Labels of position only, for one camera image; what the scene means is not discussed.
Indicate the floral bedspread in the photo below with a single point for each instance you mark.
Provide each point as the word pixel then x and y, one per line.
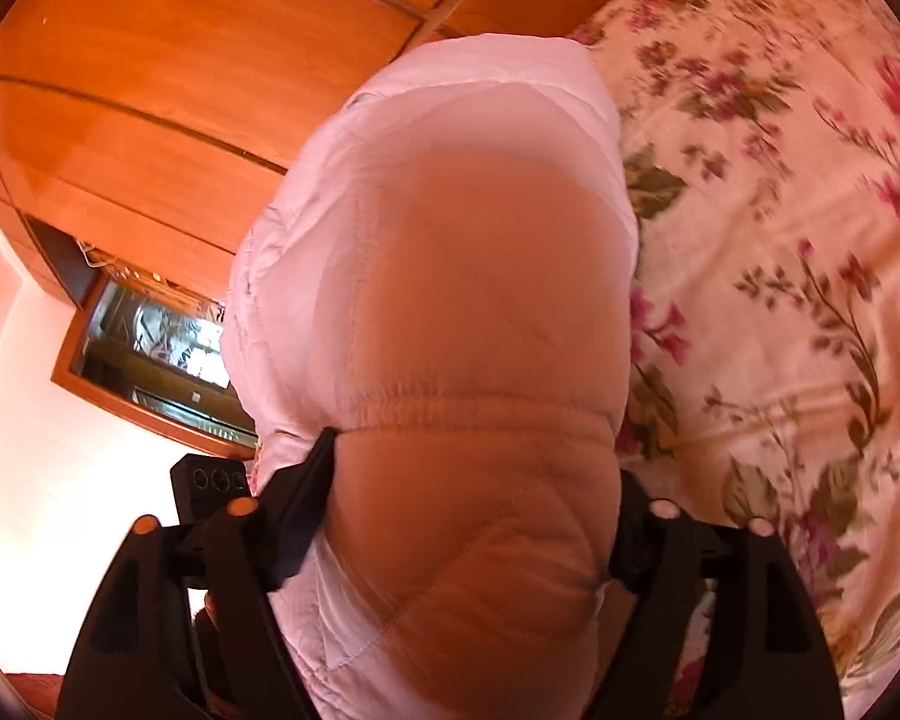
pixel 757 240

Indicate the white puffer jacket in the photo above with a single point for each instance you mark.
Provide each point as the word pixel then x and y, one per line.
pixel 435 277

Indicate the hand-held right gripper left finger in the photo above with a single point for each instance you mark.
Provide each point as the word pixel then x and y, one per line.
pixel 300 510

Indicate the wooden panelled headboard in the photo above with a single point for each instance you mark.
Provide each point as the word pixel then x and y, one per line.
pixel 157 90

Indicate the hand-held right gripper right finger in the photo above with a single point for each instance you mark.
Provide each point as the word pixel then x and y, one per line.
pixel 637 540

